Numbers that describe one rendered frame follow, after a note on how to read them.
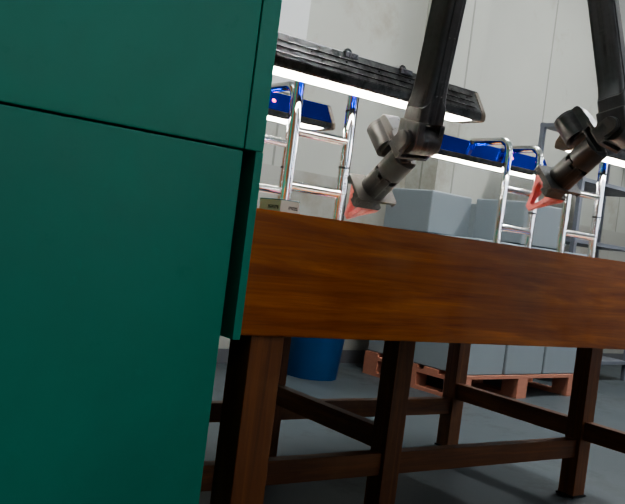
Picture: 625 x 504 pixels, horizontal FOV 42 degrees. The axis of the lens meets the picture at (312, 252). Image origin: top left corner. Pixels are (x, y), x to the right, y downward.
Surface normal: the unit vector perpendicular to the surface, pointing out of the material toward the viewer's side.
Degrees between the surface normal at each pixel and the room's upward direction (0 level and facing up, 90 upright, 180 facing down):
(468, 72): 90
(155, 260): 90
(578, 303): 90
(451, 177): 90
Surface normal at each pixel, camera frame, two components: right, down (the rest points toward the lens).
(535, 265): 0.59, 0.09
